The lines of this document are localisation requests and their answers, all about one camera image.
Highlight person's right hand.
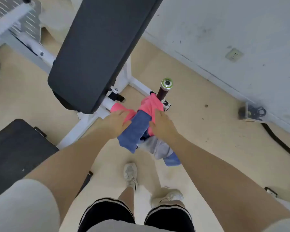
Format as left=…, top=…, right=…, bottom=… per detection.
left=149, top=108, right=180, bottom=143

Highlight person's left hand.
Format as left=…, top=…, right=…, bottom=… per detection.
left=100, top=110, right=132, bottom=139

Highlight pink cloth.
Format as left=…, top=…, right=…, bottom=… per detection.
left=110, top=94, right=164, bottom=137

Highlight person's left forearm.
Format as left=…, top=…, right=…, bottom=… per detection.
left=24, top=123, right=117, bottom=225

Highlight person's right forearm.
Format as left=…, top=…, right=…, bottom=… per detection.
left=169, top=134, right=290, bottom=232

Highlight blue towel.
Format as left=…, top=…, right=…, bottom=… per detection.
left=117, top=110, right=152, bottom=154

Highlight grey cloth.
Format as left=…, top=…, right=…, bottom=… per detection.
left=137, top=136, right=174, bottom=160

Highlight black adjustment knob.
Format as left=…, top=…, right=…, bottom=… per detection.
left=108, top=91, right=125, bottom=102

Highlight light blue cloth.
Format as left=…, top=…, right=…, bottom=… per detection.
left=163, top=152, right=182, bottom=167

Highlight barbell bar with chrome cap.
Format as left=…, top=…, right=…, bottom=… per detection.
left=157, top=78, right=174, bottom=101

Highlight white sneaker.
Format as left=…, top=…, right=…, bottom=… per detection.
left=123, top=162, right=139, bottom=192
left=151, top=189, right=184, bottom=208

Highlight black padded bench backrest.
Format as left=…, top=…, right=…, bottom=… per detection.
left=48, top=0, right=165, bottom=115

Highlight black shorts with white stripes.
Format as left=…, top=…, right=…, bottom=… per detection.
left=78, top=197, right=196, bottom=232

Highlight black padded bench seat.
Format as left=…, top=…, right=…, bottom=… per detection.
left=0, top=119, right=94, bottom=204

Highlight grey perforated metal plate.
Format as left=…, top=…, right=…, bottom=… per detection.
left=0, top=0, right=43, bottom=44

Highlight white metal bench frame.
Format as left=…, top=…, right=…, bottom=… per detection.
left=0, top=2, right=172, bottom=150

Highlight black cable bundle with bracket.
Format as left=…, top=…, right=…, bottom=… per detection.
left=238, top=102, right=267, bottom=122

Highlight white wall socket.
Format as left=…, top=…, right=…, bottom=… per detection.
left=225, top=48, right=244, bottom=62

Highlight black floor cable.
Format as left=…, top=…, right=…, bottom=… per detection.
left=261, top=123, right=290, bottom=164

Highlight small black and white bracket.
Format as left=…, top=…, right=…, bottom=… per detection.
left=264, top=187, right=278, bottom=198

